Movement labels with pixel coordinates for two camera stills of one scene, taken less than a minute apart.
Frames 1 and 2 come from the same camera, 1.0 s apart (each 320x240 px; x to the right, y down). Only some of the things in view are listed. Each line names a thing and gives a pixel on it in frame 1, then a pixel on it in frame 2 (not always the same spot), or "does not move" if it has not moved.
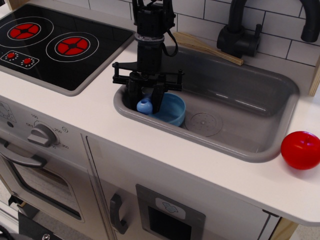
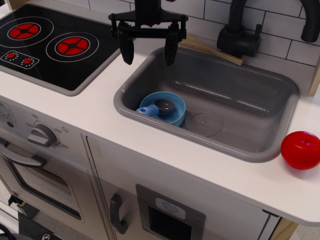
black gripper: (147, 71) -> (148, 20)
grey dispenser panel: (163, 217) does not move
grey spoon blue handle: (145, 106) -> (160, 107)
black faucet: (232, 40) does not move
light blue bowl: (172, 110) does not move
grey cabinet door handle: (121, 226) does not move
